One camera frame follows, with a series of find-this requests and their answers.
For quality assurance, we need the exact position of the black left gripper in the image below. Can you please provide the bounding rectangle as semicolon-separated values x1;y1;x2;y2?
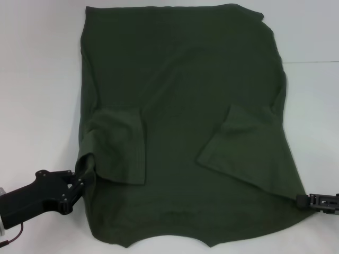
0;169;96;230

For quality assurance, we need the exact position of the dark green shirt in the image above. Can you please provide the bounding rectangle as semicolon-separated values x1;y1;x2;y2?
75;4;310;241

